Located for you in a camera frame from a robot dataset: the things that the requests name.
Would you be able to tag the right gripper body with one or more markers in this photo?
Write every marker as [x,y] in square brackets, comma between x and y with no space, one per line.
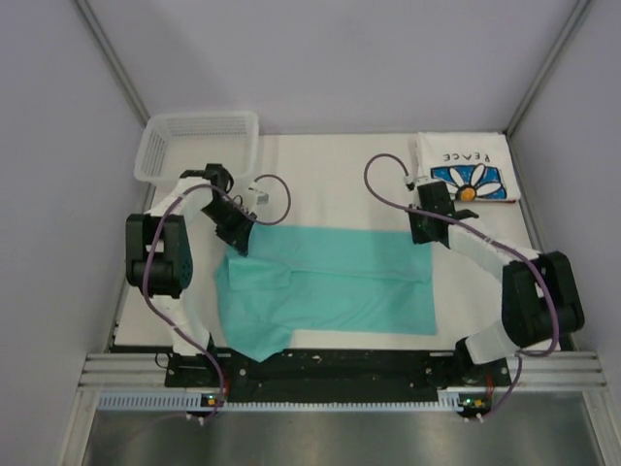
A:
[419,227]

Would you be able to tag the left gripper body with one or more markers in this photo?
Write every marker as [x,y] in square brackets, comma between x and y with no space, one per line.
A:
[231,219]

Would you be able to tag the teal t-shirt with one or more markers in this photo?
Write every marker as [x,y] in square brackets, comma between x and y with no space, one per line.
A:
[323,279]

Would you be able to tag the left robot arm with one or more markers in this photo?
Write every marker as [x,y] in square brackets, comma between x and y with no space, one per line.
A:
[158,259]

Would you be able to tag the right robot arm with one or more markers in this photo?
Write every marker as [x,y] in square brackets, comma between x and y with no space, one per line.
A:
[539,297]

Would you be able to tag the white flower print t-shirt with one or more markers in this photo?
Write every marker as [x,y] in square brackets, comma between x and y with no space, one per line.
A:
[475,166]

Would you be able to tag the white plastic basket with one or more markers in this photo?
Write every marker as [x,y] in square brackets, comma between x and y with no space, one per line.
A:
[175,142]

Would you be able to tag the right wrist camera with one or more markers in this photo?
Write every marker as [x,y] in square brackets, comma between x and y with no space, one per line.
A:
[412,182]

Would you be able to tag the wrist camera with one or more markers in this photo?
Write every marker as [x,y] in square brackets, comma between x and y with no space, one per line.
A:
[412,182]
[254,197]

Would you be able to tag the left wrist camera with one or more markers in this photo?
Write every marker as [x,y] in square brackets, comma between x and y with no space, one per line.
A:
[254,197]

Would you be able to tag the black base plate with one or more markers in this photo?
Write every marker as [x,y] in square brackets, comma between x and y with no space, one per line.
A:
[351,375]

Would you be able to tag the white slotted cable duct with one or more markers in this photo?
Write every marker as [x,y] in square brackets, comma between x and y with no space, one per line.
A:
[195,402]

